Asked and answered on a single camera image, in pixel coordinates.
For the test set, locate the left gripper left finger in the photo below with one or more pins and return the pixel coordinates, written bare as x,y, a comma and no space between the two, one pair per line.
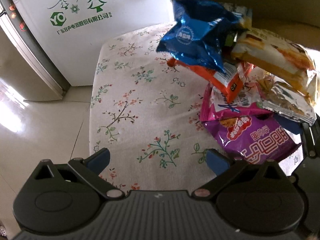
88,170

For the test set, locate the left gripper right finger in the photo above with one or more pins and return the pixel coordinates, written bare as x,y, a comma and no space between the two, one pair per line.
225,170

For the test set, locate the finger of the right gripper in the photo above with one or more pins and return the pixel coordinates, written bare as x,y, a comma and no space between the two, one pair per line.
310,146

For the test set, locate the purple snack bag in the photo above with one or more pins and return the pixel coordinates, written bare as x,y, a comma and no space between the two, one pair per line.
252,138

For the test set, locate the silver foil snack bag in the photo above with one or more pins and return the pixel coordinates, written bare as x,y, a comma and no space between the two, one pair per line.
279,97

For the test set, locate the pink white snack bag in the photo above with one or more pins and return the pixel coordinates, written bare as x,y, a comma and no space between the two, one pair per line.
246,103

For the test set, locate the cream bread snack bag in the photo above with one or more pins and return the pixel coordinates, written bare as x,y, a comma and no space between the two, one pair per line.
280,57

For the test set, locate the orange red snack bag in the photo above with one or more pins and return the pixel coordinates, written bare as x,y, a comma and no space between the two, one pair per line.
229,83

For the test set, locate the dark blue foil snack bag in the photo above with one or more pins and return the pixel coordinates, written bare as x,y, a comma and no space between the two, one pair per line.
201,32

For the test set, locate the floral tablecloth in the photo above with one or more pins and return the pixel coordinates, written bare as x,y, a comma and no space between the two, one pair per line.
147,114

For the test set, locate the white refrigerator with logo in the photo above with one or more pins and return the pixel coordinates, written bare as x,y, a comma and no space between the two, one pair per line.
50,46

